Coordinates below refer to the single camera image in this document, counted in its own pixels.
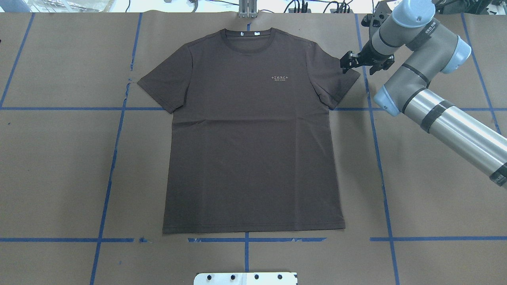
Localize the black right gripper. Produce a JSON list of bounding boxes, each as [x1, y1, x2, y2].
[[340, 42, 395, 75]]

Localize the dark brown t-shirt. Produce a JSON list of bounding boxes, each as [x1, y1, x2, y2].
[[137, 28, 360, 235]]

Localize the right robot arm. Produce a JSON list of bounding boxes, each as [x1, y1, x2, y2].
[[340, 0, 507, 188]]

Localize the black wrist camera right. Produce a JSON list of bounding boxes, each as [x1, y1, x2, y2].
[[361, 0, 392, 39]]

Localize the aluminium profile post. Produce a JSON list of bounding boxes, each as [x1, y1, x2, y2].
[[238, 0, 258, 18]]

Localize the white metal base plate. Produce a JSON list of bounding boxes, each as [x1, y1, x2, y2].
[[193, 272, 299, 285]]

